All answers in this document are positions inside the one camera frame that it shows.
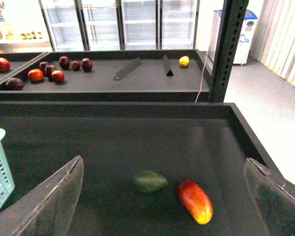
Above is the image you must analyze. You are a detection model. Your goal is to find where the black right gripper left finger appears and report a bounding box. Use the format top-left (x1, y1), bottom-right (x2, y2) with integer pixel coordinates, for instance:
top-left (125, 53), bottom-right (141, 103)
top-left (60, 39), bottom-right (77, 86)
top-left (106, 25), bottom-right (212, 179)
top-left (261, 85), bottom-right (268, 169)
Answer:
top-left (0, 156), bottom-right (84, 236)

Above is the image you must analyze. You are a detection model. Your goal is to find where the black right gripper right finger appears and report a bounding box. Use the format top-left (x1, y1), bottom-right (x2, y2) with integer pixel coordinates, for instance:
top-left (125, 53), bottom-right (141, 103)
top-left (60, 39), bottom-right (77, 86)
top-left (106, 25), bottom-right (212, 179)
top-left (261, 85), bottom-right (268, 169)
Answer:
top-left (244, 158), bottom-right (295, 236)

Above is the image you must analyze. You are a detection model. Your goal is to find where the red apple in group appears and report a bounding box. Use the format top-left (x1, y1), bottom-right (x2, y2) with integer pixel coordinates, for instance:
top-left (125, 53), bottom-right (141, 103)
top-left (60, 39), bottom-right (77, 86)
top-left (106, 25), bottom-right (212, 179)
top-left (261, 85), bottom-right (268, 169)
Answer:
top-left (51, 70), bottom-right (65, 83)

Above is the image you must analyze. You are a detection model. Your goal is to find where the dark plum behind apple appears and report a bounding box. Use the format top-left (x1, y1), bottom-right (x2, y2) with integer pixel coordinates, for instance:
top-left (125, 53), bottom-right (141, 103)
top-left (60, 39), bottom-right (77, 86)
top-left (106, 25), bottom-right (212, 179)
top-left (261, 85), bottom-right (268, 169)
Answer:
top-left (44, 64), bottom-right (56, 80)

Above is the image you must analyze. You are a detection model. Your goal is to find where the red apple far left tray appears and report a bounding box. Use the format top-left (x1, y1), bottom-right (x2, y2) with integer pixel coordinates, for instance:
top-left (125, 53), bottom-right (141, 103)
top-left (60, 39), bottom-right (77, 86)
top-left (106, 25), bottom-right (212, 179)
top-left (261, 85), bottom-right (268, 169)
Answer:
top-left (0, 58), bottom-right (10, 73)

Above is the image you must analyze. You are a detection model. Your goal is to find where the red yellow mango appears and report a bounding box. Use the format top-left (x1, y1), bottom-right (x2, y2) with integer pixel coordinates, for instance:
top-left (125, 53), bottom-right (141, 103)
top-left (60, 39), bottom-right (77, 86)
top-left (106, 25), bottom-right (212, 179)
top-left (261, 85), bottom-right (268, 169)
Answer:
top-left (177, 179), bottom-right (213, 225)

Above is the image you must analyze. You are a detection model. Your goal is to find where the near black display tray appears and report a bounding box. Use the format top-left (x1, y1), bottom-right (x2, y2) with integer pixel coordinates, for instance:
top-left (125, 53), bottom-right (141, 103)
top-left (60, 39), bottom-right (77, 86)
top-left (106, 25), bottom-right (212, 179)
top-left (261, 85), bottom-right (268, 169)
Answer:
top-left (0, 101), bottom-right (277, 236)

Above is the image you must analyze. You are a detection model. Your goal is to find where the black display tray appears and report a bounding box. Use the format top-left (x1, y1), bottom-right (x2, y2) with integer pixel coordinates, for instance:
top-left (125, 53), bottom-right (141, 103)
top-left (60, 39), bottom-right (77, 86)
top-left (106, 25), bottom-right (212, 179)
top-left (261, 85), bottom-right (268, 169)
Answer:
top-left (0, 101), bottom-right (277, 236)
top-left (0, 50), bottom-right (210, 102)

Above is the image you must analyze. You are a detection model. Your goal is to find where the green avocado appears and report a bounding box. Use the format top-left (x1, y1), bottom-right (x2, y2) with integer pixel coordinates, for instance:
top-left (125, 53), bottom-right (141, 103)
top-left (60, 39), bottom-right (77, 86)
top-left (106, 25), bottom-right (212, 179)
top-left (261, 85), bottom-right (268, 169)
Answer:
top-left (132, 170), bottom-right (168, 193)

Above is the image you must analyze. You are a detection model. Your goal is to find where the dark plum front left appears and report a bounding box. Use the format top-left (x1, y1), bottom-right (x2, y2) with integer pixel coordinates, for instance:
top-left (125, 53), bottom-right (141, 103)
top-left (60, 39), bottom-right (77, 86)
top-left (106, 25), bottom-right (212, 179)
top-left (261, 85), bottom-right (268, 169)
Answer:
top-left (6, 78), bottom-right (25, 90)

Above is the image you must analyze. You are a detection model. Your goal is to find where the orange red fruit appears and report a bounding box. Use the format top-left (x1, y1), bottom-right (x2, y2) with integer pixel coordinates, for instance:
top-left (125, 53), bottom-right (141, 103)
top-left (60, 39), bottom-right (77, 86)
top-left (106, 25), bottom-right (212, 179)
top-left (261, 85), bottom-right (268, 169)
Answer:
top-left (28, 69), bottom-right (44, 83)

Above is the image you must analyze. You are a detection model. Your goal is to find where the dark plum left back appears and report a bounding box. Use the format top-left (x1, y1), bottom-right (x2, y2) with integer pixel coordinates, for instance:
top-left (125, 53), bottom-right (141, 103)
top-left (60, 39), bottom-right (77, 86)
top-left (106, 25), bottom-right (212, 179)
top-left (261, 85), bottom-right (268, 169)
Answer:
top-left (38, 61), bottom-right (49, 74)

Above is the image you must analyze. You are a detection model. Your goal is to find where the small dark red plum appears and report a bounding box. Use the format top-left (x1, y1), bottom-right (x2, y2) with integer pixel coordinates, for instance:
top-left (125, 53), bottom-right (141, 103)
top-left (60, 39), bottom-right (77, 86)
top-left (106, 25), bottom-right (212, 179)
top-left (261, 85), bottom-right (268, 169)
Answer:
top-left (71, 60), bottom-right (81, 71)

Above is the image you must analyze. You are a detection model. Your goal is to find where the dark plum tall back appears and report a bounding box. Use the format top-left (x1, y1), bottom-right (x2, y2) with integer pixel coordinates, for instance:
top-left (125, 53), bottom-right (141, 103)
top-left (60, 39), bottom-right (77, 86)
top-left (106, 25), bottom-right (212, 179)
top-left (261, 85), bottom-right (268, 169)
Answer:
top-left (59, 56), bottom-right (70, 70)

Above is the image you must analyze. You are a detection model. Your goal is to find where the white blue chest freezer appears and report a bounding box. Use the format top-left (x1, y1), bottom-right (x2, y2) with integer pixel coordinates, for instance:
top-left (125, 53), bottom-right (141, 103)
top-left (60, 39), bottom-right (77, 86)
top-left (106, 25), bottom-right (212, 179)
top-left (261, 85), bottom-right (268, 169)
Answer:
top-left (208, 9), bottom-right (258, 65)

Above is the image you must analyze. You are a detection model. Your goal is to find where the dark plum right back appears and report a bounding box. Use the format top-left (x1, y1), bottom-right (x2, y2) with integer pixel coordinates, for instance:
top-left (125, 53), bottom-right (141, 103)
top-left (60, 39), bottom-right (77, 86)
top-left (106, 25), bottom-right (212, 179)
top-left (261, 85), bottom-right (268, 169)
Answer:
top-left (82, 58), bottom-right (92, 72)

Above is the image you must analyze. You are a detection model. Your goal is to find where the far left black tray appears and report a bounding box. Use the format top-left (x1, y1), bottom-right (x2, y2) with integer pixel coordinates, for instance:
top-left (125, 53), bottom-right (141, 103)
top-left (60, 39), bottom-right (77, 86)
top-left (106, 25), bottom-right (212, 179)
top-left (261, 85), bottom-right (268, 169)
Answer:
top-left (0, 52), bottom-right (47, 85)

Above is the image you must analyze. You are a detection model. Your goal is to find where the black flat divider bar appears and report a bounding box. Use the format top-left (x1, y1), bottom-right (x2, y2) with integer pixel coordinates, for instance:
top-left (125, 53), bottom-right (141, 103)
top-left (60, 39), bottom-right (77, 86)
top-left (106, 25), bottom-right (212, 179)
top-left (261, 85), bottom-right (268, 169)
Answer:
top-left (113, 58), bottom-right (142, 80)

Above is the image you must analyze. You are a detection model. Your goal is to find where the black triangular divider bar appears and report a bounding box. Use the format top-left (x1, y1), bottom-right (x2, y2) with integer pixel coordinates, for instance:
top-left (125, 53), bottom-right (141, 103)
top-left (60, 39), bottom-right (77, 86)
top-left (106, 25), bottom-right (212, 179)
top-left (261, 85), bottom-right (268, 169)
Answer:
top-left (162, 54), bottom-right (175, 77)

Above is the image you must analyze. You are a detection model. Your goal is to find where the yellow lemon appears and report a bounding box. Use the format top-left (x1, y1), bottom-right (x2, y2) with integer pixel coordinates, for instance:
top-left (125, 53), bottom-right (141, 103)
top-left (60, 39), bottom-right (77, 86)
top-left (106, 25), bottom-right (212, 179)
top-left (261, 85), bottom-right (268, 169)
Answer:
top-left (179, 56), bottom-right (190, 68)

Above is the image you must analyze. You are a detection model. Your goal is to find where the far black display tray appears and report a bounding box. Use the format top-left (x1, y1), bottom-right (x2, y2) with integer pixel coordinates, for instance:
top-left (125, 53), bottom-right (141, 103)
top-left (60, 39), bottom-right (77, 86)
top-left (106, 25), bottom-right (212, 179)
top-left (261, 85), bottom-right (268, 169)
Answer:
top-left (0, 50), bottom-right (210, 102)

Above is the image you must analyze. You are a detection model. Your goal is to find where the shelf with bottled goods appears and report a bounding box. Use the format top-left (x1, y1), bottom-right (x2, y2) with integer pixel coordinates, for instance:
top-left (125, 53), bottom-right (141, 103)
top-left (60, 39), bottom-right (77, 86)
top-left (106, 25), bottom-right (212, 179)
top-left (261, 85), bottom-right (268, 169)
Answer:
top-left (0, 0), bottom-right (52, 53)

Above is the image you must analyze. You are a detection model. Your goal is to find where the glass door display fridge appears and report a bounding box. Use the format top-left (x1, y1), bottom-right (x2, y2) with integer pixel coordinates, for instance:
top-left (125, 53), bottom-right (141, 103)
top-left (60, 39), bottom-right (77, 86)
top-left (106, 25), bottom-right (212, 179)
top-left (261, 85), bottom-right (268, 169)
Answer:
top-left (39, 0), bottom-right (199, 52)

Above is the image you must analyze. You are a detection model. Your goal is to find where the pink cable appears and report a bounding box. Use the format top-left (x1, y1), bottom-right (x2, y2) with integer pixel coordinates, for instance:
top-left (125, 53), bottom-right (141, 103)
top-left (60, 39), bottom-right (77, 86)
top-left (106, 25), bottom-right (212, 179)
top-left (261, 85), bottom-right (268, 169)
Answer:
top-left (194, 16), bottom-right (219, 103)

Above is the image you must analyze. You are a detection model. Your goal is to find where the black perforated shelf post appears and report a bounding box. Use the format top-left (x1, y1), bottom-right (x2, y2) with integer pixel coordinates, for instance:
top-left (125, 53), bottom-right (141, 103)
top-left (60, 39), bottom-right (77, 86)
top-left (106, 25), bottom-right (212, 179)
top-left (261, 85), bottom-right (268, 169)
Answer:
top-left (208, 0), bottom-right (249, 102)

